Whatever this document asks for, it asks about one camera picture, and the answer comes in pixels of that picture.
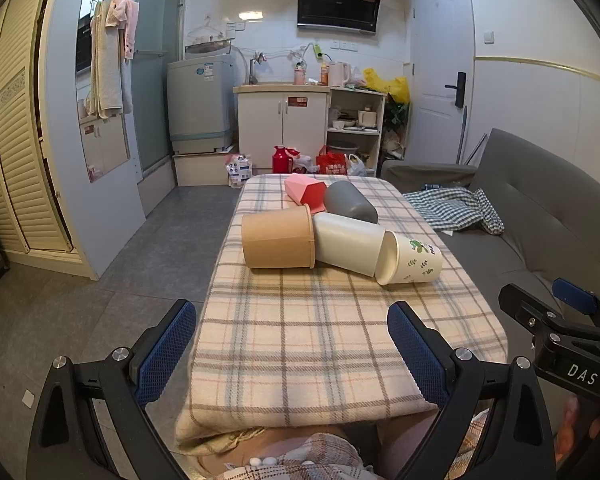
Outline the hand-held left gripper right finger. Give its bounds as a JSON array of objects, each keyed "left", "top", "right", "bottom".
[{"left": 386, "top": 301, "right": 556, "bottom": 480}]

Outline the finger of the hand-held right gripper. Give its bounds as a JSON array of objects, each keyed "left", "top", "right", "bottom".
[
  {"left": 551, "top": 277, "right": 600, "bottom": 333},
  {"left": 498, "top": 283, "right": 571, "bottom": 341}
]

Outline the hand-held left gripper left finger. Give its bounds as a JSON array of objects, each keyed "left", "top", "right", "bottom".
[{"left": 27, "top": 299, "right": 198, "bottom": 480}]

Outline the white leaf print cup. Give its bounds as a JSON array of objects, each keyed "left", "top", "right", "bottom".
[{"left": 375, "top": 231, "right": 443, "bottom": 287}]

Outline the plain white cup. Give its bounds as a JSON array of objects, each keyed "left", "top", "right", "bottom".
[{"left": 312, "top": 212, "right": 387, "bottom": 277}]

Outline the brown paper cup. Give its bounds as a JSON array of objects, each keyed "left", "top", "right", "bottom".
[{"left": 241, "top": 204, "right": 316, "bottom": 270}]

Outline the grey cup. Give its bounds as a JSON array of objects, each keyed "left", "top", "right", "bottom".
[{"left": 323, "top": 180, "right": 379, "bottom": 225}]

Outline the pink cup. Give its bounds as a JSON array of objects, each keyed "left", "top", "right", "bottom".
[{"left": 285, "top": 174, "right": 328, "bottom": 215}]

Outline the person's right hand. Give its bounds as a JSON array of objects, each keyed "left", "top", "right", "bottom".
[{"left": 554, "top": 394, "right": 600, "bottom": 467}]

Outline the plaid blanket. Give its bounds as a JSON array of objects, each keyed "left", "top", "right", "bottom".
[{"left": 175, "top": 174, "right": 511, "bottom": 456}]

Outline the grey sofa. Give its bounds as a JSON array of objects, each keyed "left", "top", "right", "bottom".
[{"left": 380, "top": 127, "right": 600, "bottom": 361}]

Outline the green checked cloth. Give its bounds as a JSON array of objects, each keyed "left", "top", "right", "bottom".
[{"left": 404, "top": 186, "right": 506, "bottom": 236}]

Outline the person's plaid clothing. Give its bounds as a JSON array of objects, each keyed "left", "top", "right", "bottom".
[{"left": 195, "top": 425, "right": 486, "bottom": 480}]

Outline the blue white tissue pack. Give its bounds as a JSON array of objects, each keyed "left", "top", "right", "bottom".
[{"left": 225, "top": 152, "right": 253, "bottom": 188}]

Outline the red shopping bag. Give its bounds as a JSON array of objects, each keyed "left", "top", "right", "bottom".
[{"left": 316, "top": 145, "right": 350, "bottom": 176}]

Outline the red thermos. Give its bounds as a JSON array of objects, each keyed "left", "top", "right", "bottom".
[{"left": 272, "top": 145, "right": 294, "bottom": 173}]

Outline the white open shelf unit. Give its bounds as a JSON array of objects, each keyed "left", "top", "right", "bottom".
[{"left": 326, "top": 86, "right": 387, "bottom": 177}]

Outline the green plant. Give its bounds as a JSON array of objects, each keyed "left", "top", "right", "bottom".
[{"left": 384, "top": 100, "right": 410, "bottom": 131}]

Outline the white sink cabinet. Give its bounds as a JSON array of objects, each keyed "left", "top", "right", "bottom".
[{"left": 233, "top": 84, "right": 331, "bottom": 171}]

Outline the grey washing machine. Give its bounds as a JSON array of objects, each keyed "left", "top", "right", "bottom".
[{"left": 167, "top": 52, "right": 235, "bottom": 155}]

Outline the yellow plastic bag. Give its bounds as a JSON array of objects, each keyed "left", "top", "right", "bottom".
[{"left": 364, "top": 67, "right": 411, "bottom": 106}]

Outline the cream louvered wardrobe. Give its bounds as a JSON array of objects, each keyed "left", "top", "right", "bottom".
[{"left": 0, "top": 0, "right": 81, "bottom": 261}]

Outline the frosted glass sliding door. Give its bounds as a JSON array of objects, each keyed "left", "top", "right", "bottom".
[{"left": 130, "top": 0, "right": 188, "bottom": 181}]

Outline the beige towel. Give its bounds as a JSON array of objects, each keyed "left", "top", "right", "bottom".
[{"left": 87, "top": 0, "right": 123, "bottom": 121}]

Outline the white door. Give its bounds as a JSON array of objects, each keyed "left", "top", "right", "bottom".
[{"left": 409, "top": 0, "right": 476, "bottom": 166}]

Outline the metal faucet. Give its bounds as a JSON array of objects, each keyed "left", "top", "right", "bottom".
[{"left": 249, "top": 52, "right": 267, "bottom": 86}]

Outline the pink electric kettle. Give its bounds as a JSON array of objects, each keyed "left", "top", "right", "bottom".
[{"left": 328, "top": 61, "right": 352, "bottom": 87}]

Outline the pink towel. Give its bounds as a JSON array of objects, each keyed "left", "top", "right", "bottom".
[{"left": 105, "top": 0, "right": 140, "bottom": 61}]

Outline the black range hood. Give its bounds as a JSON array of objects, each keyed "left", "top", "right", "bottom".
[{"left": 296, "top": 0, "right": 387, "bottom": 35}]

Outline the broom handle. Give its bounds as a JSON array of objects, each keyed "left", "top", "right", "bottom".
[{"left": 455, "top": 105, "right": 468, "bottom": 163}]

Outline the wall mirror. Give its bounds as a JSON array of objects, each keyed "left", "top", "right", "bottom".
[{"left": 75, "top": 0, "right": 131, "bottom": 183}]

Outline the black door handle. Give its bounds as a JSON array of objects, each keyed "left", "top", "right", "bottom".
[{"left": 444, "top": 72, "right": 467, "bottom": 108}]

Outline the wire clothes hanger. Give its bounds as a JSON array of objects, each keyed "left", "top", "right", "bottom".
[{"left": 186, "top": 16, "right": 229, "bottom": 46}]

